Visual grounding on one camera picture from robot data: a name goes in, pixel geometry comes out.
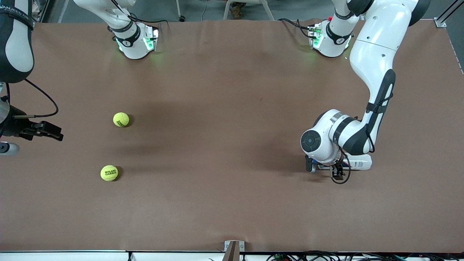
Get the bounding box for blue white tennis ball can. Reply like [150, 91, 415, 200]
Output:
[312, 154, 373, 171]

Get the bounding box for yellow-green tennis ball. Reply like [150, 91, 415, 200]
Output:
[100, 165, 119, 182]
[113, 112, 130, 128]

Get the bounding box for brown table cover sheet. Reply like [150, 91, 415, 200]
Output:
[0, 18, 464, 253]

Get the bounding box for small brown floor object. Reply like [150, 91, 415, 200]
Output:
[231, 2, 246, 19]

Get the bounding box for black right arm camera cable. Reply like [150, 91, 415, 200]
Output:
[0, 78, 59, 119]

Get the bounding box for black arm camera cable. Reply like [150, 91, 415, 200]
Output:
[0, 78, 59, 119]
[330, 92, 394, 185]

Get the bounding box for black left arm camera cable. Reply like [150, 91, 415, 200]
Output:
[330, 92, 394, 185]

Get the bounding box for tangled black floor cables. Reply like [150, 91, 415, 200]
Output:
[266, 250, 464, 261]

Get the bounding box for white table edge rail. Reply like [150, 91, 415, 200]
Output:
[0, 250, 267, 261]

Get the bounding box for metal table edge bracket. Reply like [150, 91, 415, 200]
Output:
[223, 240, 245, 261]

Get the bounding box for black base power cable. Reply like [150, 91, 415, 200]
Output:
[278, 18, 313, 38]
[129, 14, 169, 37]

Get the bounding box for white stool frame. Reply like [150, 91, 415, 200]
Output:
[223, 0, 275, 21]

